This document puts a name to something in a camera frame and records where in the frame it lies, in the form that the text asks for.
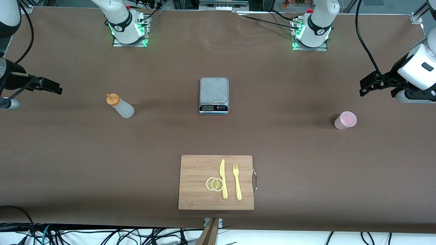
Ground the black looped cable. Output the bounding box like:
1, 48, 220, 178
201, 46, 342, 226
0, 206, 35, 245

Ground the yellow plastic fork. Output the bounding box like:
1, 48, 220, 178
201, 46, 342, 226
233, 163, 243, 201

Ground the brown table cover mat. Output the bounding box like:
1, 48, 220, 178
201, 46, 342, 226
0, 6, 436, 234

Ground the pink plastic cup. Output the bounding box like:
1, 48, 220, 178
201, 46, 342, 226
334, 111, 357, 130

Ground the yellow plastic knife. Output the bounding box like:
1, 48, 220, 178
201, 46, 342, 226
219, 159, 228, 199

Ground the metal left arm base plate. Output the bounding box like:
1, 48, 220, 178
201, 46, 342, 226
292, 19, 328, 51

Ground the long black table cable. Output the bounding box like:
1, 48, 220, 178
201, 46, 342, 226
235, 13, 301, 30

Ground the silver digital kitchen scale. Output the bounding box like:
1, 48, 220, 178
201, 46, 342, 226
199, 77, 229, 115

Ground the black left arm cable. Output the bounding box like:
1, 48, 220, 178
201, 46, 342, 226
355, 0, 389, 84

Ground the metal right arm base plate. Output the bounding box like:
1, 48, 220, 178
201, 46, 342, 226
112, 14, 150, 47

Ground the white power strip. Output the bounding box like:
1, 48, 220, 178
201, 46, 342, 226
199, 0, 249, 11

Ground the translucent sauce bottle orange cap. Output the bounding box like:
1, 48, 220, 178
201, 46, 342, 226
106, 93, 135, 119

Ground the wooden beam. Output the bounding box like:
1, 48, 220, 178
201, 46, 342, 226
196, 218, 220, 245

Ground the short black table cable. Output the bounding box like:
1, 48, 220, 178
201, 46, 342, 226
272, 10, 299, 21

